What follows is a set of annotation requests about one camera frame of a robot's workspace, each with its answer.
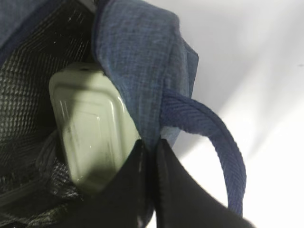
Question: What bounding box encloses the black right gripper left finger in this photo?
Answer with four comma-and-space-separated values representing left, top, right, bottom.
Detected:
71, 140, 152, 228

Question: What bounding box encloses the dark navy fabric lunch bag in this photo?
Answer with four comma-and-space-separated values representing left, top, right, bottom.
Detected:
0, 0, 246, 228

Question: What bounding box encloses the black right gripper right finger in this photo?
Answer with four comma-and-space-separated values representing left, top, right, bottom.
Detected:
154, 139, 253, 228

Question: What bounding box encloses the green lidded glass food container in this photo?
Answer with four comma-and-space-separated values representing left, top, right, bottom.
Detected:
49, 62, 140, 195

